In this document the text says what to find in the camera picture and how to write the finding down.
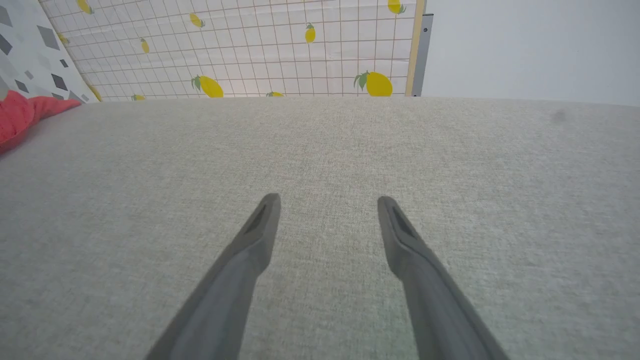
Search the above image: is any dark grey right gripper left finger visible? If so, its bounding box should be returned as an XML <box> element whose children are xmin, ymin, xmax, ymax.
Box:
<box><xmin>145</xmin><ymin>192</ymin><xmax>282</xmax><ymax>360</ymax></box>

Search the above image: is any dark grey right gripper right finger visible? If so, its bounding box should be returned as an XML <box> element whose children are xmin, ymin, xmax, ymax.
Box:
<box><xmin>377</xmin><ymin>196</ymin><xmax>511</xmax><ymax>360</ymax></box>

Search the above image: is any red Bulls basketball jersey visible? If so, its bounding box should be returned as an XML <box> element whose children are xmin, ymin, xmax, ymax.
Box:
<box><xmin>0</xmin><ymin>90</ymin><xmax>82</xmax><ymax>154</ymax></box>

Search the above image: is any grey fabric sofa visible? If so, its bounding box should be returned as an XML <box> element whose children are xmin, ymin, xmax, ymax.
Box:
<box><xmin>0</xmin><ymin>96</ymin><xmax>640</xmax><ymax>360</ymax></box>

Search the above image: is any lemon print grid board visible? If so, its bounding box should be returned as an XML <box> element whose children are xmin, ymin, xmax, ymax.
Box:
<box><xmin>39</xmin><ymin>0</ymin><xmax>426</xmax><ymax>102</ymax></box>

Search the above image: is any geometric pattern white panel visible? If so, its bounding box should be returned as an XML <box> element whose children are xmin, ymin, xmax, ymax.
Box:
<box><xmin>0</xmin><ymin>0</ymin><xmax>99</xmax><ymax>103</ymax></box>

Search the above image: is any grey metal post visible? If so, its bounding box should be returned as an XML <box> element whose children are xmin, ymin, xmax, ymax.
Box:
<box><xmin>411</xmin><ymin>14</ymin><xmax>434</xmax><ymax>97</ymax></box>

